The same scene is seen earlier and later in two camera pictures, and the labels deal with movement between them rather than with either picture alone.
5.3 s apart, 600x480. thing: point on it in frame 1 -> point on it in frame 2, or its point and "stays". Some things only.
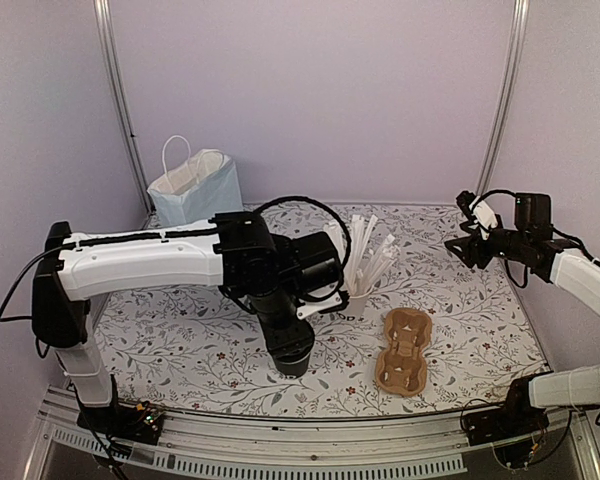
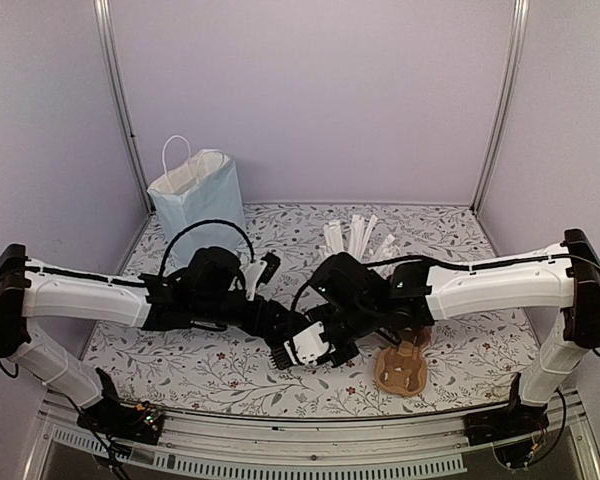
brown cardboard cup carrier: [402, 367] stays
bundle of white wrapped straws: [364, 268] stays
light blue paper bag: [204, 185] stays
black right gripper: [472, 247] -> [344, 356]
